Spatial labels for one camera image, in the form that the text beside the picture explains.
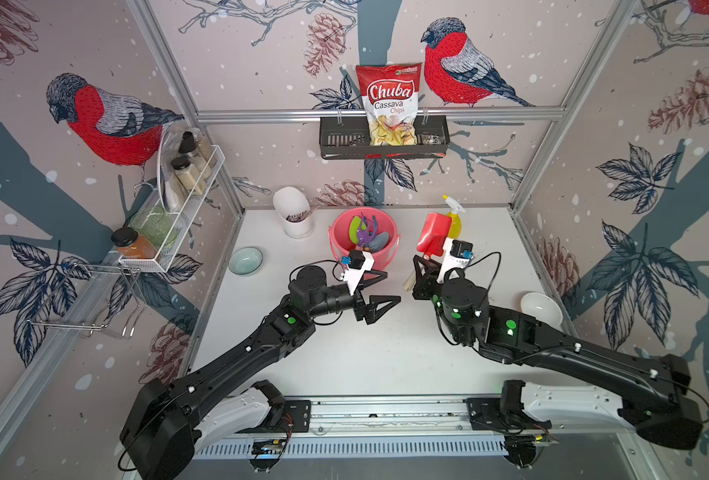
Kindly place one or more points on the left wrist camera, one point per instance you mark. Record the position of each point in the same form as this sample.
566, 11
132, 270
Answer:
355, 265

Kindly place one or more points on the white ceramic cup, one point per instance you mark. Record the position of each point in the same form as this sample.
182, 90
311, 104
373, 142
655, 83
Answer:
294, 211

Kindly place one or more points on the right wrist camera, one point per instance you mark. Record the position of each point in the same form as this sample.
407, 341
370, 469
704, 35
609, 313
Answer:
457, 254

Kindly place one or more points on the light green bowl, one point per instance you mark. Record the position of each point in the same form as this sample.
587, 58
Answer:
246, 261

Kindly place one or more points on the purple toy rake pink handle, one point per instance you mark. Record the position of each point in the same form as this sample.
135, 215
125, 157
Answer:
369, 231

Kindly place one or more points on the white wire wall shelf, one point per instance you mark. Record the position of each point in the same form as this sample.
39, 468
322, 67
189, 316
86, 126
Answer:
174, 198

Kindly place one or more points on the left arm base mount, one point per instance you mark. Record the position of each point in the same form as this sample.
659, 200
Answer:
283, 413

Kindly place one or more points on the white bowl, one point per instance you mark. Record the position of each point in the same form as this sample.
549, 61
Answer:
542, 308

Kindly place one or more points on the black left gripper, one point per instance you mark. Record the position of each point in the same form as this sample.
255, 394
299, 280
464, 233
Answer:
357, 303

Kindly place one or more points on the red Chuba chips bag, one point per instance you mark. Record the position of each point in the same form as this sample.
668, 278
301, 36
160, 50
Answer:
390, 99

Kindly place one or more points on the green glass jar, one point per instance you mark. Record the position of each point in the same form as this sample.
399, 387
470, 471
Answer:
156, 225

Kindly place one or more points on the black wall basket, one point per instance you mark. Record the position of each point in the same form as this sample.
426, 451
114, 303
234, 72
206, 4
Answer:
357, 139

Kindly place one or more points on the chrome wire rack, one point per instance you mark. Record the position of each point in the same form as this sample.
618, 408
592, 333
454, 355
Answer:
92, 299

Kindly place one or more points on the yellow spray bottle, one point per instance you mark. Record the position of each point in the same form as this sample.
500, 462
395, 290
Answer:
455, 209

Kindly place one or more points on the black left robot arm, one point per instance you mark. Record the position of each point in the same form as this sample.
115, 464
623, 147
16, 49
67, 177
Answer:
170, 421

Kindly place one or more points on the red toy spade wooden handle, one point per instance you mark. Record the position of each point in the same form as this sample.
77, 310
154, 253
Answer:
430, 243

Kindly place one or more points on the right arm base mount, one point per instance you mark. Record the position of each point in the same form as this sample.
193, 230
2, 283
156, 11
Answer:
505, 413

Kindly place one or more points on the pink plastic bucket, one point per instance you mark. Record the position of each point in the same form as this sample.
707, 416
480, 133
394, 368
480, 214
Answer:
341, 244

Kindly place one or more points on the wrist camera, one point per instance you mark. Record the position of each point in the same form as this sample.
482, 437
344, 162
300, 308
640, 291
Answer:
457, 254
355, 265

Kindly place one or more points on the light blue toy trowel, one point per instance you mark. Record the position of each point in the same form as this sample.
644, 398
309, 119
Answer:
379, 242

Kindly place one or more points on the spice bottle black cap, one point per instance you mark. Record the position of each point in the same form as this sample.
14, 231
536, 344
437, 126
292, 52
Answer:
188, 175
189, 147

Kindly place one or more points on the green toy shovel yellow handle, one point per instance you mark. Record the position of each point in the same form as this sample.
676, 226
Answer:
355, 230

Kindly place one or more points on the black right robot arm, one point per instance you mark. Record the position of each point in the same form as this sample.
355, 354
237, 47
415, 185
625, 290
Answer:
655, 393

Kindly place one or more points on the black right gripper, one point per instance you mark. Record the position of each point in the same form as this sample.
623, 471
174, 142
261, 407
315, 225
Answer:
423, 286

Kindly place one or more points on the orange jar black lid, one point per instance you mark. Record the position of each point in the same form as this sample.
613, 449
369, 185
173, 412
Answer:
133, 245

